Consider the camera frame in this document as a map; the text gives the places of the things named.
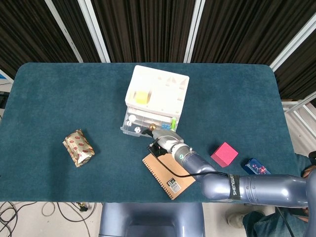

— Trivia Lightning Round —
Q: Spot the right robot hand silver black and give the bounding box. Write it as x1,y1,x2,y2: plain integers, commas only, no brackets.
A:
142,128,185,158

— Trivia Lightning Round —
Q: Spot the clear drawer with small toys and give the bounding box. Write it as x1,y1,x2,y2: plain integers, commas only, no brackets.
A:
120,107,179,137

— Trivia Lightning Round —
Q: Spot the white plastic drawer cabinet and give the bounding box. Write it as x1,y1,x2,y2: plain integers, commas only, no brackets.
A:
124,65,190,124

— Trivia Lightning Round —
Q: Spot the kraft spiral notebook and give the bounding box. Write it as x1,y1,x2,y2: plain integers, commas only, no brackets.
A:
142,152,197,200

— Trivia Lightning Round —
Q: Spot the yellow block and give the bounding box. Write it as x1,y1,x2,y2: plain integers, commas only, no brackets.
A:
135,90,149,104

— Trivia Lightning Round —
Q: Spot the pink cube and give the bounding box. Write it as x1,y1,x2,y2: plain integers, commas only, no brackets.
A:
210,142,239,168

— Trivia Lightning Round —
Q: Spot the blue-grey robot torso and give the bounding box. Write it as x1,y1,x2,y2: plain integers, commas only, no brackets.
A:
98,202,205,237

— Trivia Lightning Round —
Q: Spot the gold foil snack packet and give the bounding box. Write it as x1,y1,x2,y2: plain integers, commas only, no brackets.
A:
62,129,95,168

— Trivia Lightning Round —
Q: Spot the blue floral pencil case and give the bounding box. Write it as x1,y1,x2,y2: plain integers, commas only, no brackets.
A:
242,158,272,176

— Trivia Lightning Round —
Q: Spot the beige shoe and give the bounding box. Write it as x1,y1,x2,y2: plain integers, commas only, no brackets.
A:
226,212,245,228

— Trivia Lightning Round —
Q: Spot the black pleated curtain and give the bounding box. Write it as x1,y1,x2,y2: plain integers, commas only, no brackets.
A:
0,0,76,79
90,0,196,63
274,31,316,100
51,0,101,63
191,0,316,65

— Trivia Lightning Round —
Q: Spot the teal table cloth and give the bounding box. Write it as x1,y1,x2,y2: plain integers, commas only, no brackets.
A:
0,62,297,203

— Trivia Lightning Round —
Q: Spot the person's leg in jeans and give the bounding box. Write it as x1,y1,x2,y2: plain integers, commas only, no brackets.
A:
242,209,309,237

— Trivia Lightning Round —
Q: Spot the white blue-edged board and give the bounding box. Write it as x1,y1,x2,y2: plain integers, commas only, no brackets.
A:
0,69,14,85

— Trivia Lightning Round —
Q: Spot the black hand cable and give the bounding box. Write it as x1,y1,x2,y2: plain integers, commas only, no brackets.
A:
147,140,297,237

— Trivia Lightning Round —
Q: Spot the white aluminium frame post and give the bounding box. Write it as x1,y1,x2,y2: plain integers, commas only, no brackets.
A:
45,0,84,63
78,0,111,63
183,0,206,63
270,19,316,73

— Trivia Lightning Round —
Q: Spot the long black floor cable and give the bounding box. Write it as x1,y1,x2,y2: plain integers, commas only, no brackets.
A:
57,202,97,237

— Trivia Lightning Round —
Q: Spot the aluminium frame rack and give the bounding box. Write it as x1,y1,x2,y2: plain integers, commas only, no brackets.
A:
281,91,316,139

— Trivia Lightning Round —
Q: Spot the grey looped floor cable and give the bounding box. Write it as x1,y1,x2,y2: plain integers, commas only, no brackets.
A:
41,202,59,217

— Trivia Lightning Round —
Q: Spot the black floor cable tangle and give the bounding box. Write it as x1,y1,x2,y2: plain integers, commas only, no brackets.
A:
0,201,19,237

